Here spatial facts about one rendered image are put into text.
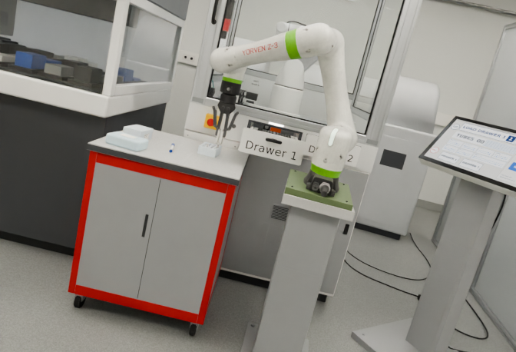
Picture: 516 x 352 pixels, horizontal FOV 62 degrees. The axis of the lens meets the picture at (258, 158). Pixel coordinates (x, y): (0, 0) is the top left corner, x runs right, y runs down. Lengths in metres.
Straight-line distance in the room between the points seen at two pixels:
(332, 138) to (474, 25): 4.26
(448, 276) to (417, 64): 3.65
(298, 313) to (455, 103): 4.24
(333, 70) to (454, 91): 3.94
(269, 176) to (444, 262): 0.96
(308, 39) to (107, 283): 1.30
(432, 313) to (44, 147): 2.09
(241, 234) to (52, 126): 1.12
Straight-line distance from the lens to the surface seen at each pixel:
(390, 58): 2.30
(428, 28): 5.62
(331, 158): 1.68
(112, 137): 1.83
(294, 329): 1.91
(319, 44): 1.68
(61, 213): 2.44
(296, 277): 1.80
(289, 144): 1.92
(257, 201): 2.34
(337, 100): 1.83
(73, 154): 2.33
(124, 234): 1.88
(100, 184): 1.85
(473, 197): 2.20
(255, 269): 2.48
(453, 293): 2.29
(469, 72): 5.73
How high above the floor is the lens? 1.19
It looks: 12 degrees down
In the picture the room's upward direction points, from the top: 14 degrees clockwise
